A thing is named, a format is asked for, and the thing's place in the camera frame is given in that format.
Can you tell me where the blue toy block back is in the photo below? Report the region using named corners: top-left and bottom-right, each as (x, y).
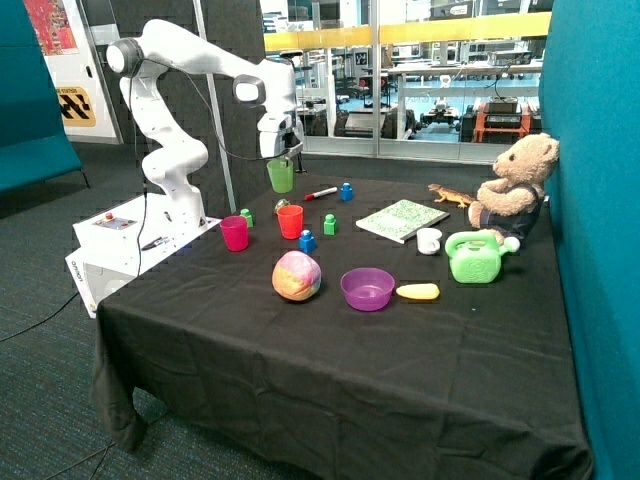
top-left (340, 182), bottom-right (354, 201)

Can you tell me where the green toy watering can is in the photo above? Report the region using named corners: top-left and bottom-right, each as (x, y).
top-left (445, 230), bottom-right (520, 284)

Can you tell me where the magenta plastic cup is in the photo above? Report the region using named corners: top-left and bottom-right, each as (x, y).
top-left (220, 215), bottom-right (249, 252)

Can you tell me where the green toy block center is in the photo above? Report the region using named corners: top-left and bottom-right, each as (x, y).
top-left (323, 214), bottom-right (337, 236)

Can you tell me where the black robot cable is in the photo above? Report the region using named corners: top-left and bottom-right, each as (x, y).
top-left (0, 57), bottom-right (281, 344)

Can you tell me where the red white marker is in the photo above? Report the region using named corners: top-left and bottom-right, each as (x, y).
top-left (304, 186), bottom-right (338, 201)

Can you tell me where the orange toy lizard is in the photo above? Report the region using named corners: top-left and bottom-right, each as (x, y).
top-left (427, 183), bottom-right (475, 209)

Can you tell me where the green toy block left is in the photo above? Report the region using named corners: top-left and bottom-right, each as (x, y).
top-left (240, 208), bottom-right (254, 228)

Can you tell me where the black tablecloth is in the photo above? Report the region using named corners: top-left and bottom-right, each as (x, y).
top-left (91, 180), bottom-right (594, 479)

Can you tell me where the red wall poster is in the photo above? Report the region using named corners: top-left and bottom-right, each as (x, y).
top-left (23, 0), bottom-right (79, 57)

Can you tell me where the green patterned notebook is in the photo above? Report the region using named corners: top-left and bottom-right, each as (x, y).
top-left (355, 199), bottom-right (450, 244)

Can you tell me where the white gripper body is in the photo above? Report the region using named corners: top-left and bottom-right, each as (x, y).
top-left (257, 113), bottom-right (304, 159)

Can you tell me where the teal partition wall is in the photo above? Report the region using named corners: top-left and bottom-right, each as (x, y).
top-left (540, 1), bottom-right (639, 479)

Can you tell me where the yellow black sign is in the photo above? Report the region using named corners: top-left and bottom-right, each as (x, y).
top-left (56, 86), bottom-right (96, 128)

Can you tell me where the purple plastic bowl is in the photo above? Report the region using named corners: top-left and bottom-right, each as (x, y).
top-left (340, 267), bottom-right (395, 312)

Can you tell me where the green toy block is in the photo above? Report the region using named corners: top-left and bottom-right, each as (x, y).
top-left (323, 214), bottom-right (337, 236)
top-left (240, 208), bottom-right (254, 228)

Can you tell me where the white ceramic mug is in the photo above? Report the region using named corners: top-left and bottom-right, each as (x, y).
top-left (416, 228), bottom-right (442, 255)

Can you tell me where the rainbow plush ball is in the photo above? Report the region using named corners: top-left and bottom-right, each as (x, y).
top-left (272, 251), bottom-right (321, 301)

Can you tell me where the brown teddy bear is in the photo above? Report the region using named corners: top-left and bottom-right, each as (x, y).
top-left (468, 133), bottom-right (560, 243)

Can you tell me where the orange-red plastic cup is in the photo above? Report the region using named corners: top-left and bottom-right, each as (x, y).
top-left (277, 204), bottom-right (304, 240)

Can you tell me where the yellow toy corn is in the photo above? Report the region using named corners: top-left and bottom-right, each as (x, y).
top-left (396, 283), bottom-right (440, 301)

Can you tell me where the blue toy block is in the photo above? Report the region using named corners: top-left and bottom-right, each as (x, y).
top-left (298, 229), bottom-right (317, 254)
top-left (340, 182), bottom-right (354, 201)

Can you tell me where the dark green toy pepper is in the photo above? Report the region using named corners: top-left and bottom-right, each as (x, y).
top-left (274, 198), bottom-right (291, 214)

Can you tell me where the blue toy block front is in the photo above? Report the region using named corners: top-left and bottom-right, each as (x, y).
top-left (298, 229), bottom-right (317, 254)

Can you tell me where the teal sofa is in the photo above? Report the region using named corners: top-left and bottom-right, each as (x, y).
top-left (0, 1), bottom-right (83, 193)

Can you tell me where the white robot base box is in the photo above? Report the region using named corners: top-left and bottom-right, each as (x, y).
top-left (66, 193), bottom-right (220, 318)

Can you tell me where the green plastic cup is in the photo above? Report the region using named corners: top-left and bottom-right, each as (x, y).
top-left (266, 158), bottom-right (294, 193)

